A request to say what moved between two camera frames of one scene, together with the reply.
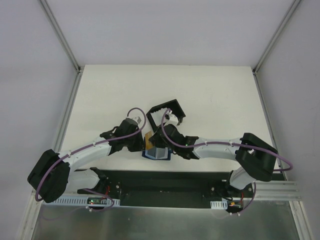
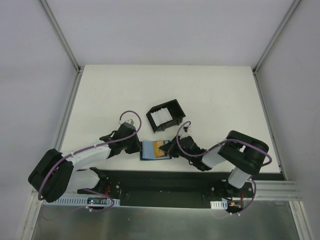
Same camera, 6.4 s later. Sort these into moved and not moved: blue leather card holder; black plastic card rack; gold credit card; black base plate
Moved: gold credit card
Not moved: blue leather card holder; black plastic card rack; black base plate
